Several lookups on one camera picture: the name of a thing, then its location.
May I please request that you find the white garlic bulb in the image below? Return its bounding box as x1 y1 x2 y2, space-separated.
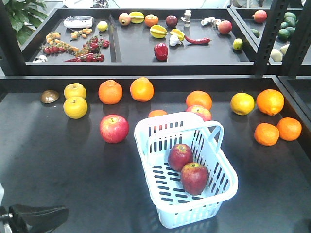
169 34 182 47

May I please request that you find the red bell pepper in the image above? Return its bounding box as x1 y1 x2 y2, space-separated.
154 43 168 61

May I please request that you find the big orange grapefruit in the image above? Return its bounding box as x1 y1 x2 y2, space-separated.
186 90 212 110

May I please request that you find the yellow lemon upper tray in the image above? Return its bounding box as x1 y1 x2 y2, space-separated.
97 20 108 32

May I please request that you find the large orange fruit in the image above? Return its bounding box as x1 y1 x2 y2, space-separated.
256 89 285 116

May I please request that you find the small orange right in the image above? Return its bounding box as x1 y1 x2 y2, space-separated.
276 117 302 141

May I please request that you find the orange with knob top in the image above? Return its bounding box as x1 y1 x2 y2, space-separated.
98 80 123 105

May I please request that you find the small orange left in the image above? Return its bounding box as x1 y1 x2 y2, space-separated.
254 123 279 146

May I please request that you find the red apple left edge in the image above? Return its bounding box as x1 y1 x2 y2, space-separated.
186 105 212 121

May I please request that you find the light blue plastic basket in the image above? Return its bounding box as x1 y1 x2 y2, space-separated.
134 112 238 229

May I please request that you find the potted green plant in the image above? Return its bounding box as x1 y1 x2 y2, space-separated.
0 0 47 45

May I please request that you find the small orange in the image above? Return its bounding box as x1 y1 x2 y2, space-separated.
254 123 279 146
276 117 302 141
148 110 168 117

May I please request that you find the red chili pepper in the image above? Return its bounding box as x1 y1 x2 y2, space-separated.
184 36 211 45

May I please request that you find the small orange centre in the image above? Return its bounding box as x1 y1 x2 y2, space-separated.
148 110 168 117

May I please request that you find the yellow apple front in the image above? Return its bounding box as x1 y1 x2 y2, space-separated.
63 97 87 119

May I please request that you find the white electronic scale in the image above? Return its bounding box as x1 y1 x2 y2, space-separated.
64 16 94 28

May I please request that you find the yellow apple rear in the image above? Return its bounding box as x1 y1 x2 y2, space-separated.
64 83 86 99

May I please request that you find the red apple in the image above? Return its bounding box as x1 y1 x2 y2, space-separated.
100 114 129 144
180 162 209 196
168 144 193 172

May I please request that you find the round orange rear centre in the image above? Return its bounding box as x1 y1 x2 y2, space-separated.
130 77 155 102

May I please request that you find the yellow brown pear fruit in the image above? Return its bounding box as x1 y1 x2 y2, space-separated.
230 93 255 116

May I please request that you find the black wooden produce stand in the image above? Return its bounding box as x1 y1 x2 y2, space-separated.
0 8 311 233

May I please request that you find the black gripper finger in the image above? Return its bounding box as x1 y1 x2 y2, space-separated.
9 204 69 233

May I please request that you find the yellow apple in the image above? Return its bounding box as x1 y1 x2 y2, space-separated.
64 83 86 99
63 97 87 119

